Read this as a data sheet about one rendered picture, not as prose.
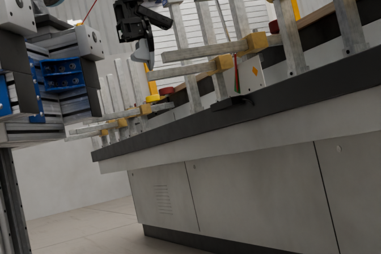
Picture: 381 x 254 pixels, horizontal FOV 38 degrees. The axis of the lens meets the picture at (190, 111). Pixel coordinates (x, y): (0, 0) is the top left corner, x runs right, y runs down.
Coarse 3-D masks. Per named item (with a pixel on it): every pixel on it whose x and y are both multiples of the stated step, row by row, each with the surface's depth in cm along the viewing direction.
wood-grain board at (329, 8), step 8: (320, 8) 167; (328, 8) 164; (304, 16) 175; (312, 16) 172; (320, 16) 168; (304, 24) 176; (232, 56) 225; (200, 80) 262; (176, 88) 290; (184, 88) 284; (160, 96) 315; (152, 104) 332
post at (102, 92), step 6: (102, 78) 361; (102, 84) 361; (102, 90) 360; (102, 96) 360; (102, 102) 361; (108, 108) 360; (108, 120) 359; (108, 132) 360; (114, 132) 359; (114, 138) 358
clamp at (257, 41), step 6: (246, 36) 169; (252, 36) 166; (258, 36) 167; (264, 36) 168; (252, 42) 166; (258, 42) 167; (264, 42) 167; (252, 48) 167; (258, 48) 167; (264, 48) 169; (240, 54) 175
